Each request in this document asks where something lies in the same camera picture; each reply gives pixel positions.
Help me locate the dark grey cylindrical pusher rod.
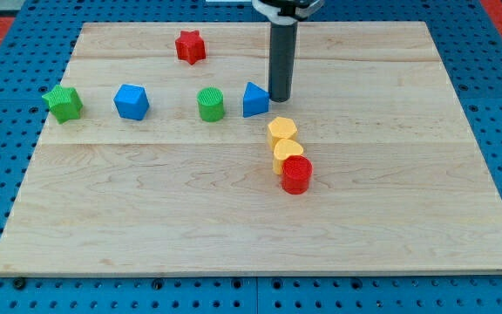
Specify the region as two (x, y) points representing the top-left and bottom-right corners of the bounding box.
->
(268, 23), (297, 102)

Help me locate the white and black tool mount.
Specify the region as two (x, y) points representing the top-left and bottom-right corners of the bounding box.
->
(251, 0), (324, 25)

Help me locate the blue triangle block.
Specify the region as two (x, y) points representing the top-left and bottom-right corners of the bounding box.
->
(242, 82), (269, 118)

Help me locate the green cylinder block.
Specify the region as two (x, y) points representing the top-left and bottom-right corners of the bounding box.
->
(197, 87), (225, 122)

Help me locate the yellow hexagon block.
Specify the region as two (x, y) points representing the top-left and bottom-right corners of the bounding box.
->
(267, 117), (298, 151)

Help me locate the red star block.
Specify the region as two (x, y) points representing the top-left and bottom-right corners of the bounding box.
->
(175, 30), (207, 65)

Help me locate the yellow heart block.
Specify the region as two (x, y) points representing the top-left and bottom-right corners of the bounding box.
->
(272, 139), (304, 175)

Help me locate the red cylinder block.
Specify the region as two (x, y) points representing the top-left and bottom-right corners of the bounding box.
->
(282, 155), (313, 195)

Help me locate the light wooden board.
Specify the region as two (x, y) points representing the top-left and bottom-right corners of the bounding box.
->
(0, 22), (502, 277)

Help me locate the blue cube block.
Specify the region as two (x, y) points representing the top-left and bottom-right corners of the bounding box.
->
(113, 84), (149, 120)

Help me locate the green star block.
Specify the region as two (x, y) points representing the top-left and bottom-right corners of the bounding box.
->
(42, 85), (83, 124)

